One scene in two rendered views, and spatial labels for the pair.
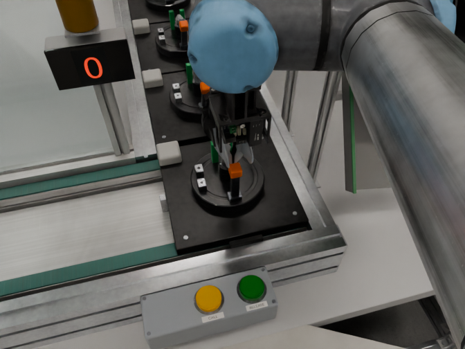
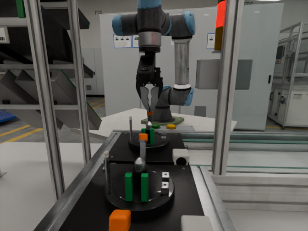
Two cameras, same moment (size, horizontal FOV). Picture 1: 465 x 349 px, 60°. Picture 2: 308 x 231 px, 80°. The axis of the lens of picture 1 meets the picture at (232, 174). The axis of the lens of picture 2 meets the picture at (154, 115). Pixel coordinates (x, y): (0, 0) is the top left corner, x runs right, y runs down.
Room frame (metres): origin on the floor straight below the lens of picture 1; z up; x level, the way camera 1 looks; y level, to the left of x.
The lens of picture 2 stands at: (1.04, 0.20, 1.22)
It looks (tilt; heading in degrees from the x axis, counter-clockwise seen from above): 14 degrees down; 197
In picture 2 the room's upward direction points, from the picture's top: straight up
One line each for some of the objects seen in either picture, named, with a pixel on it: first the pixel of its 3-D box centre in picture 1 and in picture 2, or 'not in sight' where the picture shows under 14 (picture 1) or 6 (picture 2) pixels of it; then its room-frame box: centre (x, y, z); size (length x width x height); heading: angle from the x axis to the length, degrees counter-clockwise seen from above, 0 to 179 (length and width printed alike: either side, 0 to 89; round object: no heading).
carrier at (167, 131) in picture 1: (198, 84); (140, 174); (0.74, 0.07, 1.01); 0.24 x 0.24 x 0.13; 15
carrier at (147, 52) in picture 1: (180, 28); not in sight; (0.97, 0.14, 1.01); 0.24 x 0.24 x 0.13; 15
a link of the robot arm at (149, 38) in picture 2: not in sight; (148, 41); (0.44, -0.01, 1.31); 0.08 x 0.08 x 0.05
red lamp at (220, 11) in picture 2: not in sight; (228, 15); (0.56, 0.22, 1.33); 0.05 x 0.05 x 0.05
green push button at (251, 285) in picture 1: (251, 289); (155, 127); (0.28, -0.03, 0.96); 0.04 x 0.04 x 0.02
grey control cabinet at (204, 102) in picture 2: not in sight; (201, 74); (-2.81, 0.00, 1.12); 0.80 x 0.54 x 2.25; 96
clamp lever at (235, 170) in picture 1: (233, 177); (149, 121); (0.45, 0.00, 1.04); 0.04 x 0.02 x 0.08; 15
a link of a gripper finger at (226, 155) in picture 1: (225, 152); (154, 98); (0.43, 0.01, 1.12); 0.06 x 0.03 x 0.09; 15
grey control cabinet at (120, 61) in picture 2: not in sight; (125, 74); (-2.64, -1.59, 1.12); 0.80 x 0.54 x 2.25; 96
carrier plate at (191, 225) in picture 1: (228, 185); (148, 146); (0.49, 0.01, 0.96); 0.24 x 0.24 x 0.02; 15
